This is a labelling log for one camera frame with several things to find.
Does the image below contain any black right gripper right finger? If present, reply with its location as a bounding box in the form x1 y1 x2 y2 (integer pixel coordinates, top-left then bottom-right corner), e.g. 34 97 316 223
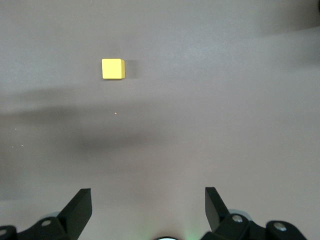
201 186 309 240

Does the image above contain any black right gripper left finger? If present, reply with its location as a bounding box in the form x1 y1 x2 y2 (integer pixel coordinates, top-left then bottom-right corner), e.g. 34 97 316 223
0 187 93 240

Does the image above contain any yellow block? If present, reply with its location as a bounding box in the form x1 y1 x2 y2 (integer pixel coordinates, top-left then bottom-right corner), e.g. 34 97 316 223
101 58 126 81

